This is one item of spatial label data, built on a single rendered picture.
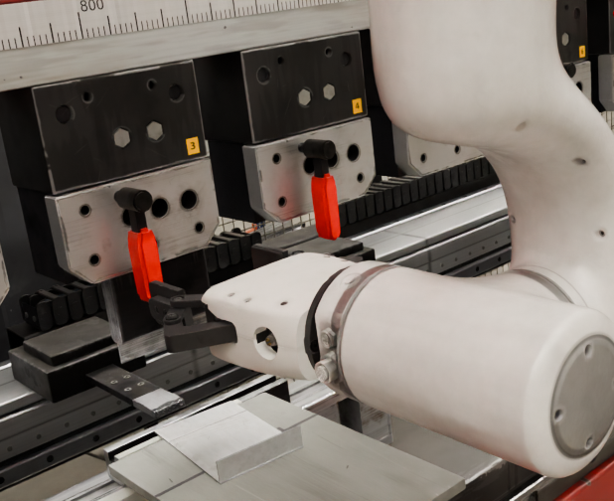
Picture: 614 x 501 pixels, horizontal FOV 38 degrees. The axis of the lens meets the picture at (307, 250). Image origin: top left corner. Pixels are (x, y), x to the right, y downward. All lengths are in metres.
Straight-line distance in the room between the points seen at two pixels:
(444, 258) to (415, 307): 0.99
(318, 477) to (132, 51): 0.38
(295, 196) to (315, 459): 0.25
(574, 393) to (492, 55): 0.16
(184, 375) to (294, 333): 0.65
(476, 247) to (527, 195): 1.00
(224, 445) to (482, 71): 0.51
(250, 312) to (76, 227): 0.24
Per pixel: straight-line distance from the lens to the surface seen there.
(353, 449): 0.79
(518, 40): 0.41
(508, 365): 0.42
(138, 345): 0.84
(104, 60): 0.75
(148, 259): 0.73
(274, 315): 0.53
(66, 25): 0.74
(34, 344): 1.07
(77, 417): 1.11
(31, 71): 0.72
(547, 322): 0.43
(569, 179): 0.49
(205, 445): 0.83
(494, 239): 1.56
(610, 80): 1.28
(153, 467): 0.82
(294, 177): 0.86
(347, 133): 0.90
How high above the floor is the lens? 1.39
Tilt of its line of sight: 16 degrees down
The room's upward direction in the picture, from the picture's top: 7 degrees counter-clockwise
